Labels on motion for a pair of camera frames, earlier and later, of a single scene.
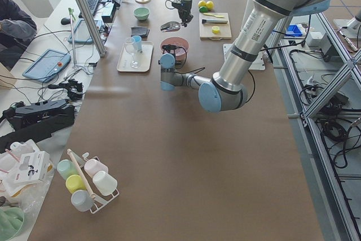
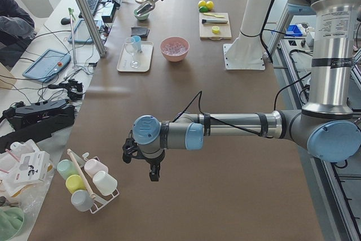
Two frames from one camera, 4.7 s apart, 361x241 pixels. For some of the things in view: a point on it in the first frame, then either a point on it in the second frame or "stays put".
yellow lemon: [202, 3] stays put
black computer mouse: [65, 21] stays put
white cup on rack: [105, 183] stays put
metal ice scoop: [170, 26] → [148, 6]
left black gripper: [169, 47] → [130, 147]
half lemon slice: [215, 29] stays put
